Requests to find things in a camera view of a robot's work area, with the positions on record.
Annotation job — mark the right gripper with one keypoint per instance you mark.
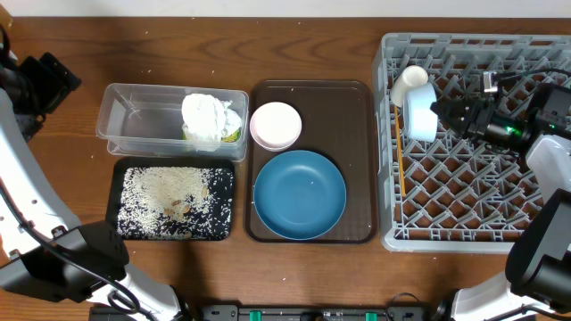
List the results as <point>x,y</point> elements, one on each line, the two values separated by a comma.
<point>475,117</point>

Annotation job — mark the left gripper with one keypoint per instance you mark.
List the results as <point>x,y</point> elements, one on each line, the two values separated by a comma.
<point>52,79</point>

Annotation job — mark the light blue bowl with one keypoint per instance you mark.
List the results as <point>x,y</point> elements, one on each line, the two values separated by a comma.
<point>420,122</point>

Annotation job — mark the cream cup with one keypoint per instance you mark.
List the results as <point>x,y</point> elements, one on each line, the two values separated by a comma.
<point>411,77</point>

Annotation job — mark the rice leftovers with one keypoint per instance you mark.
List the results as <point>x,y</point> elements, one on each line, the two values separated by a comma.
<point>169,196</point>

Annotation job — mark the dark blue plate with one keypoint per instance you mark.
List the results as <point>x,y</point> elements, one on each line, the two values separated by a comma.
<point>300,195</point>

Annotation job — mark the white napkin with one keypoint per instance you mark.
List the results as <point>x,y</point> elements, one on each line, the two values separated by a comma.
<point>208,119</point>

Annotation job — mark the pink bowl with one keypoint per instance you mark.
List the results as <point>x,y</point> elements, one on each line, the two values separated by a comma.
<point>275,126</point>

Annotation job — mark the green yellow snack wrapper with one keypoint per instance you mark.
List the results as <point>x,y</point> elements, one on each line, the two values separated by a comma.
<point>226,139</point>

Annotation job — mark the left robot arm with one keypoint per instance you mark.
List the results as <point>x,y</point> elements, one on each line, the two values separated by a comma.
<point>53,256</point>

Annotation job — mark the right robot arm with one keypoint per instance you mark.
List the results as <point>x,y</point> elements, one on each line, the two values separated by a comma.
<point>536,279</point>

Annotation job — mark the grey dishwasher rack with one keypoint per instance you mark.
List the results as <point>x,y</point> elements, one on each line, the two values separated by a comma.
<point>460,196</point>

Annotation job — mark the clear plastic bin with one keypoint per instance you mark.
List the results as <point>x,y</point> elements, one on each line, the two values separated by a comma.
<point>146,120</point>

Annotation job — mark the brown plastic tray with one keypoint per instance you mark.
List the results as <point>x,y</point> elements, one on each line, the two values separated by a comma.
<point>338,122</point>

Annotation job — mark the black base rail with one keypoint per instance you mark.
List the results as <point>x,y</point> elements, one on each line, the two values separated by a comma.
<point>235,313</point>

